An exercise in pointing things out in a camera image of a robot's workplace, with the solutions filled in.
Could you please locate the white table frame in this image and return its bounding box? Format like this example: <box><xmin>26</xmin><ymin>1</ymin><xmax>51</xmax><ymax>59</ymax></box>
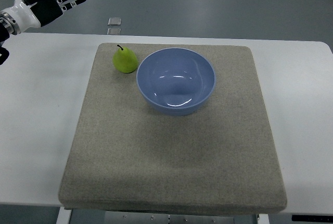
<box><xmin>56</xmin><ymin>206</ymin><xmax>270</xmax><ymax>224</ymax></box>

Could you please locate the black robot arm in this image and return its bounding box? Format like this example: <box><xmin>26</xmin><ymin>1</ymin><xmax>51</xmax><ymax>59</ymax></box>
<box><xmin>1</xmin><ymin>11</ymin><xmax>21</xmax><ymax>65</ymax></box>

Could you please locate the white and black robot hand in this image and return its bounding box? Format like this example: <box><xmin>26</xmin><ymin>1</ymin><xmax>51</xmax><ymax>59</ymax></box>
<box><xmin>3</xmin><ymin>0</ymin><xmax>86</xmax><ymax>34</ymax></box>

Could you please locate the lower metal floor plate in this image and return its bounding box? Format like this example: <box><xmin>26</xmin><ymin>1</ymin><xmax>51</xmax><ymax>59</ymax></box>
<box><xmin>107</xmin><ymin>28</ymin><xmax>121</xmax><ymax>35</ymax></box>

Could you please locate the grey felt mat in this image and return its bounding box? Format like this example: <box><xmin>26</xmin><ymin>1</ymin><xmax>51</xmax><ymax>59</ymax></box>
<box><xmin>58</xmin><ymin>43</ymin><xmax>287</xmax><ymax>216</ymax></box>

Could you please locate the upper metal floor plate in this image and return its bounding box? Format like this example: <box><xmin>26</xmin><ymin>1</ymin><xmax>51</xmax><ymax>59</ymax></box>
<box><xmin>107</xmin><ymin>17</ymin><xmax>122</xmax><ymax>26</ymax></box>

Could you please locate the green pear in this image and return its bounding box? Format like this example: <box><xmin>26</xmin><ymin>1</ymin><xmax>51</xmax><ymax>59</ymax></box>
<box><xmin>112</xmin><ymin>44</ymin><xmax>139</xmax><ymax>73</ymax></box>

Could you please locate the metal floor plate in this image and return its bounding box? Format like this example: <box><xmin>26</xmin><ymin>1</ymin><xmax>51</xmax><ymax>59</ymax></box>
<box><xmin>107</xmin><ymin>28</ymin><xmax>121</xmax><ymax>35</ymax></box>
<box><xmin>107</xmin><ymin>17</ymin><xmax>122</xmax><ymax>26</ymax></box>

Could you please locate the blue bowl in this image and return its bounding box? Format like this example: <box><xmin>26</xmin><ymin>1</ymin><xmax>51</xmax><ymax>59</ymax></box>
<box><xmin>136</xmin><ymin>47</ymin><xmax>216</xmax><ymax>116</ymax></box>

